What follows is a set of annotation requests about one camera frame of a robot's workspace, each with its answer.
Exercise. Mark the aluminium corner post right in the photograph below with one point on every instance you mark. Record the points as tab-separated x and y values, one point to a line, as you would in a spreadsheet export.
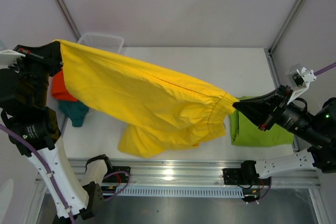
293	13

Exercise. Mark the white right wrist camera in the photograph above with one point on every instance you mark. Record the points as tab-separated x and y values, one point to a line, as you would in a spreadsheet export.
300	79

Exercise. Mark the aluminium corner post left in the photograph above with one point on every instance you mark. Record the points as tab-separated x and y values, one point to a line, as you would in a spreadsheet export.
68	18

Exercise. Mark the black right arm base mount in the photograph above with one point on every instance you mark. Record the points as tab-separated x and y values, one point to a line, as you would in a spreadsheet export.
243	178

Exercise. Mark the lime green shorts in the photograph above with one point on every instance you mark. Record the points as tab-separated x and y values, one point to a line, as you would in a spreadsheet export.
245	133

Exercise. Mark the orange shorts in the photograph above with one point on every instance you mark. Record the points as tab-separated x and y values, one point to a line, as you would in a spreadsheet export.
59	90

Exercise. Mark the white plastic laundry basket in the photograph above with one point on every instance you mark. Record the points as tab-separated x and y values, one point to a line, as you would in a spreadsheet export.
110	43

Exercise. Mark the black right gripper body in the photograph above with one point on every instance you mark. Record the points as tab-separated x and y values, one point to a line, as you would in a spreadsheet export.
295	119

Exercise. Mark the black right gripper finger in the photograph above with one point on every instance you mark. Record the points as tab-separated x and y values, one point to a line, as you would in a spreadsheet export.
258	112
268	99

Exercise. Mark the teal shorts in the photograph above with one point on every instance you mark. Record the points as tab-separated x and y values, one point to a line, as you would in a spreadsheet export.
75	111

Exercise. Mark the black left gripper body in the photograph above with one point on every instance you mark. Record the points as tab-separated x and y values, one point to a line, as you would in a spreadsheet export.
37	73

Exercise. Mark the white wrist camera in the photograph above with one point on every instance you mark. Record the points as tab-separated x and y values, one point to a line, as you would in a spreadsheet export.
9	58
300	79

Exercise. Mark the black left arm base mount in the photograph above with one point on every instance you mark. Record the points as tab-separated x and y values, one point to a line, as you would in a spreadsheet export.
118	175

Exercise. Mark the aluminium corner post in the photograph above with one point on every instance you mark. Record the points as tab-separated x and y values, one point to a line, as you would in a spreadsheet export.
293	13
68	18

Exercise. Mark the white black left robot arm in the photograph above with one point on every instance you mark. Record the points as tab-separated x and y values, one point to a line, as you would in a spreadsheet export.
33	128

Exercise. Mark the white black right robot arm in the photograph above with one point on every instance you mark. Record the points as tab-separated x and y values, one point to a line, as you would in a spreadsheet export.
310	158

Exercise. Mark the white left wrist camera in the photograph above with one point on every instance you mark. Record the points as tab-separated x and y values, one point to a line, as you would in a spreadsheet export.
9	58

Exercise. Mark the white slotted cable duct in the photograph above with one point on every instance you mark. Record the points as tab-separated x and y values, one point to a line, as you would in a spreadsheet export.
171	191

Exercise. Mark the aluminium frame rail front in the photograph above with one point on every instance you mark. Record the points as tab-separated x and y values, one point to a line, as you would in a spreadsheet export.
203	174

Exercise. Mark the yellow shorts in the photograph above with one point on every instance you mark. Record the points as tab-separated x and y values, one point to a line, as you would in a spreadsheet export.
165	110

